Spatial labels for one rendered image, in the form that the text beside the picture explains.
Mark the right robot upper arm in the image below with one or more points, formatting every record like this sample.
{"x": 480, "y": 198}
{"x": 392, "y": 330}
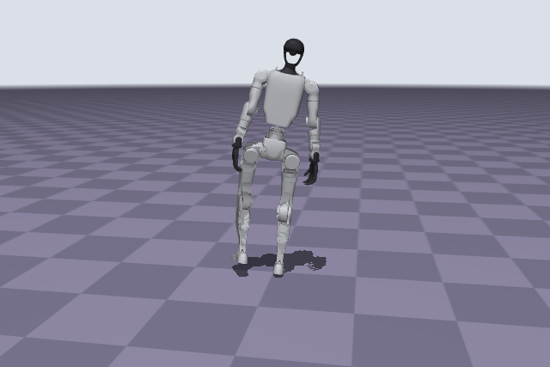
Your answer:
{"x": 312, "y": 102}

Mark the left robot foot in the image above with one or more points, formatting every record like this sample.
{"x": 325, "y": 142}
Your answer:
{"x": 240, "y": 258}

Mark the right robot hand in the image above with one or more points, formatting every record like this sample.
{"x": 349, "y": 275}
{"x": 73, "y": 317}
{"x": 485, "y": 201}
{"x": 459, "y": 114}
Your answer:
{"x": 313, "y": 169}

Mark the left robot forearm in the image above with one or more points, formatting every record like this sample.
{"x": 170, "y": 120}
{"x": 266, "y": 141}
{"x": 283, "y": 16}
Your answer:
{"x": 243, "y": 125}

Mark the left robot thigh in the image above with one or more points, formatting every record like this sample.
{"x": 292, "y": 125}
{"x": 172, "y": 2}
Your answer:
{"x": 249, "y": 158}

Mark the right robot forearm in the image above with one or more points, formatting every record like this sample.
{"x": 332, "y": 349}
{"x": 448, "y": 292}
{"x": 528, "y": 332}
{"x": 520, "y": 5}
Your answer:
{"x": 314, "y": 140}

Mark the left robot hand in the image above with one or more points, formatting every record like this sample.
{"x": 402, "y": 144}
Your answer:
{"x": 235, "y": 153}

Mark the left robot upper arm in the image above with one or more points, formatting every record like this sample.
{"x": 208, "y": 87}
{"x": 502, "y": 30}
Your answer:
{"x": 260, "y": 78}

